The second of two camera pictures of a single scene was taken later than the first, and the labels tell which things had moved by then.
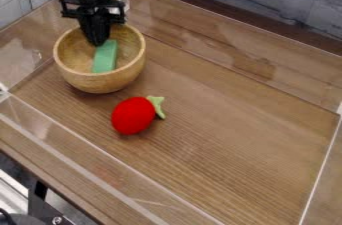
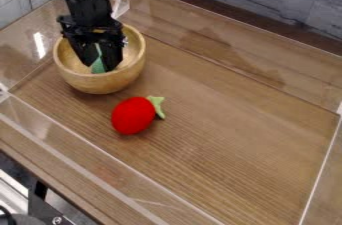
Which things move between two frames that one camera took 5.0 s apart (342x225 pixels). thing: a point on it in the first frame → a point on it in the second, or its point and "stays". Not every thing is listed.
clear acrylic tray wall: [54, 156] stays
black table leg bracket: [40, 209] stays
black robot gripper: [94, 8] → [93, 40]
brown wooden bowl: [73, 56] stays
